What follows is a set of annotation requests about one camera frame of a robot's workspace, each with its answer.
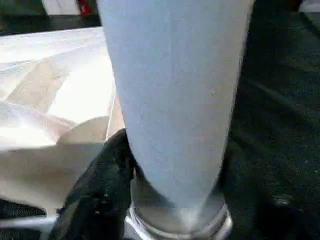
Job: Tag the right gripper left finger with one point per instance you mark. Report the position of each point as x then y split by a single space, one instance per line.
100 200

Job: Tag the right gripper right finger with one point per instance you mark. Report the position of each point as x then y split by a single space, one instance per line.
270 207

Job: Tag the white plastic table top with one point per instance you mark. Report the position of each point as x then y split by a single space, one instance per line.
50 112

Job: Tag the white plastic table leg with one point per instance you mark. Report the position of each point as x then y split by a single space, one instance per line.
175 100

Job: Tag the black work surface mat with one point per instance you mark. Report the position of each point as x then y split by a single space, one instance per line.
282 100

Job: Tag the red bottle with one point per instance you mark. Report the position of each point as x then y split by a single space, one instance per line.
84 6

